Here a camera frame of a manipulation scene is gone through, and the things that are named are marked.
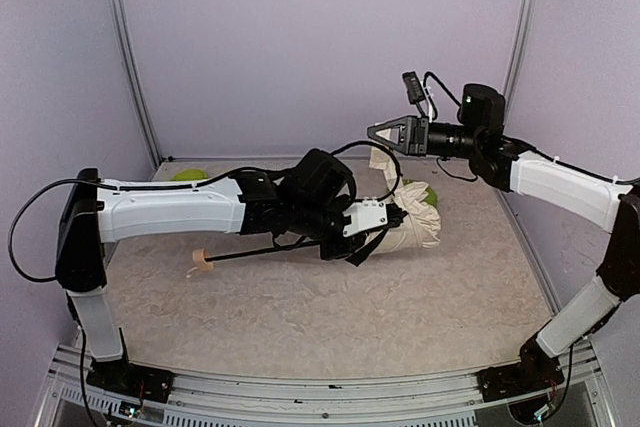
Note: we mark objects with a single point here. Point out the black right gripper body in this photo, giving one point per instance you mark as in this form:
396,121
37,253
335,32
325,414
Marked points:
417,136

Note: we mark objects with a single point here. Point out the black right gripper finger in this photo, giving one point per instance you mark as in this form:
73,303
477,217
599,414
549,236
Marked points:
395,124
393,140

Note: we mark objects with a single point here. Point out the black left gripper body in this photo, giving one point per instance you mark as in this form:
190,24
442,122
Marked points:
395,217

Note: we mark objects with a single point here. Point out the beige folding umbrella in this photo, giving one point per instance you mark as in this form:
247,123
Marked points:
415,227

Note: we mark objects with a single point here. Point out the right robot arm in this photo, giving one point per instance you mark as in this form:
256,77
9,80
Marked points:
514,166

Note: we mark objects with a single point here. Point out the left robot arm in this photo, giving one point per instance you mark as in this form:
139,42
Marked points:
99,212

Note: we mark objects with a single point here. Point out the green flat plate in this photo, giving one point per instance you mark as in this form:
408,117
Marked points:
427,195

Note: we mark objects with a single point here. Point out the lime green bowl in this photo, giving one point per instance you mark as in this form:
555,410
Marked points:
189,175

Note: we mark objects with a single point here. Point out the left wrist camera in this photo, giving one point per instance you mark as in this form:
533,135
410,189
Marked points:
370,215

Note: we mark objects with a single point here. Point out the right aluminium frame post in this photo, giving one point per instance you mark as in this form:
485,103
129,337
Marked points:
525,16

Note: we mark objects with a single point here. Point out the aluminium frame post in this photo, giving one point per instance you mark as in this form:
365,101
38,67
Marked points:
141,111
525,16

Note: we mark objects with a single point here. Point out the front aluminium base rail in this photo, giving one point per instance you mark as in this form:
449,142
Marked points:
257,389

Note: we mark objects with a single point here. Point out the left aluminium frame post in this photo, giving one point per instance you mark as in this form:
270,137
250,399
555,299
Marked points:
141,111

